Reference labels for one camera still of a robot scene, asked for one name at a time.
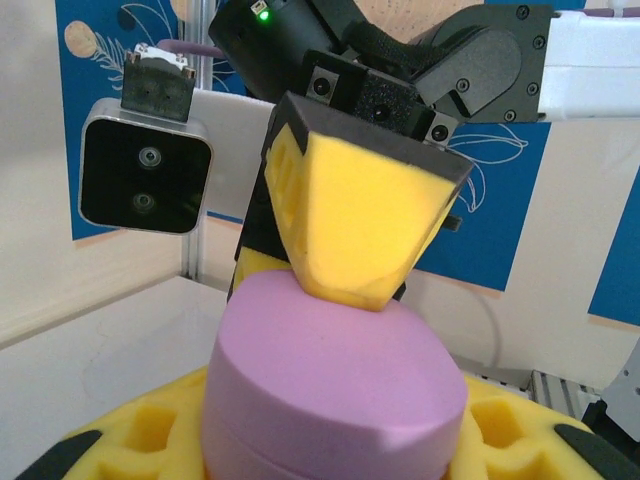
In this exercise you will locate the purple earbud charging case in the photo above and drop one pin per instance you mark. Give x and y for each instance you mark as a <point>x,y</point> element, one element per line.
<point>325,375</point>

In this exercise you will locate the aluminium frame post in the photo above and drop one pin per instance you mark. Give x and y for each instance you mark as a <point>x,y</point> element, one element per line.
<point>195,255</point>

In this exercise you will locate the aluminium side rail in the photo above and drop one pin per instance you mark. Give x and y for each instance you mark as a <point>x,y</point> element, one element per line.
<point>555,395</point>

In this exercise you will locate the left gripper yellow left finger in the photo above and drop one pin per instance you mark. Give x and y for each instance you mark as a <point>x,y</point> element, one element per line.
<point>125,440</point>

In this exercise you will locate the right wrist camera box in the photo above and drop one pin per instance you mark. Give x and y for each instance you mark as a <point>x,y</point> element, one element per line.
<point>145,165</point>

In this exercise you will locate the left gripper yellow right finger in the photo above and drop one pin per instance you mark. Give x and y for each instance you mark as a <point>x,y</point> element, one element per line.
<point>525,445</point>

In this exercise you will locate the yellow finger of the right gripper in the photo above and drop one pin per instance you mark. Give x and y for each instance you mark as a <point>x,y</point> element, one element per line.
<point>365,215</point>
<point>252,225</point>

